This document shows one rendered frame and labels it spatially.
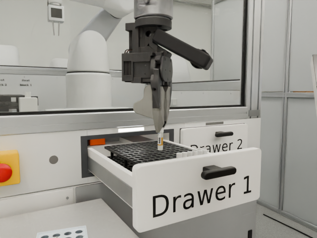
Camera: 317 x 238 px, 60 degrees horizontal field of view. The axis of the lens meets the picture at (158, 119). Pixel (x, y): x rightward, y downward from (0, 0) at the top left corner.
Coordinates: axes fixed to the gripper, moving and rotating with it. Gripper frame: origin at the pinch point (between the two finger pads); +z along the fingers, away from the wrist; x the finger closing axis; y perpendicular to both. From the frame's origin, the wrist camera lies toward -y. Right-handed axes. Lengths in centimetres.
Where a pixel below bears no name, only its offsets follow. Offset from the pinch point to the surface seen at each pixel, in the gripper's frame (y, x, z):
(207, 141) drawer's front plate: -3.3, -39.6, 10.1
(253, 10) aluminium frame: -16, -58, -36
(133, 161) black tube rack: 6.6, -0.8, 8.0
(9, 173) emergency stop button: 31.5, 7.5, 10.8
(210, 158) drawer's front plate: -9.6, 1.3, 5.4
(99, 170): 16.9, -4.5, 12.0
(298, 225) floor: -57, -178, 99
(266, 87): -31, -212, -10
